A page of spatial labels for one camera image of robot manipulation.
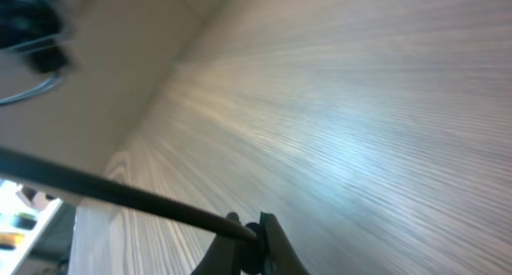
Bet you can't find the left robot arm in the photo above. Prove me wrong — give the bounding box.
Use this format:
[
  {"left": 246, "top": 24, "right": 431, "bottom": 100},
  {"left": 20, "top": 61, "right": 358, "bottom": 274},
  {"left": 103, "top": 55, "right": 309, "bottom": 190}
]
[{"left": 1, "top": 0, "right": 70, "bottom": 74}]

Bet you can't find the black USB cable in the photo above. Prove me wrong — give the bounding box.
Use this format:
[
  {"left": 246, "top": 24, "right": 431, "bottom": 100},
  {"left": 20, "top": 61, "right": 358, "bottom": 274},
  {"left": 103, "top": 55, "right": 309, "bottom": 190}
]
[{"left": 0, "top": 146, "right": 265, "bottom": 275}]

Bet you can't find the left camera black cable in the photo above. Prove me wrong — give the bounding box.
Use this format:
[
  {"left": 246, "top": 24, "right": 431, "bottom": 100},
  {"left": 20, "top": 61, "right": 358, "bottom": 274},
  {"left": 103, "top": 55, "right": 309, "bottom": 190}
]
[{"left": 0, "top": 73, "right": 65, "bottom": 107}]

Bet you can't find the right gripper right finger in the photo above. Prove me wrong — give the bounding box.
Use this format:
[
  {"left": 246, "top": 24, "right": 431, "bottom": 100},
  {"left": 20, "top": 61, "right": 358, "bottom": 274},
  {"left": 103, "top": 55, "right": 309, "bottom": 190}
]
[{"left": 260, "top": 213, "right": 310, "bottom": 275}]

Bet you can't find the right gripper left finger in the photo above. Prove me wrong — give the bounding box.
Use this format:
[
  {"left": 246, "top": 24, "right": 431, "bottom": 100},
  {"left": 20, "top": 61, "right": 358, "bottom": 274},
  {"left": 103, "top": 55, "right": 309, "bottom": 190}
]
[{"left": 191, "top": 234, "right": 241, "bottom": 275}]

